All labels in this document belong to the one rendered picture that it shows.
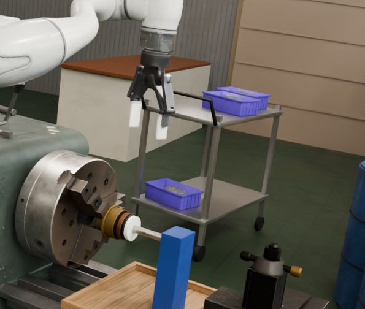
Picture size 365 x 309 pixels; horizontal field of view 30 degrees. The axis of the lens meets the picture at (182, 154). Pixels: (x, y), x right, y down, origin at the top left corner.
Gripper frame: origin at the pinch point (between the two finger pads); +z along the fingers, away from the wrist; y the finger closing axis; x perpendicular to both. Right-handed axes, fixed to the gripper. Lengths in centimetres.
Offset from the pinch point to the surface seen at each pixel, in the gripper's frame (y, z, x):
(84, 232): -10.3, 31.7, -9.6
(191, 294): 6, 47, 18
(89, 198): -7.4, 21.0, -10.9
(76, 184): -8.9, 17.1, -14.4
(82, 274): -20, 50, -4
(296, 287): -131, 136, 210
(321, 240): -190, 137, 293
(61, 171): -13.0, 14.8, -17.1
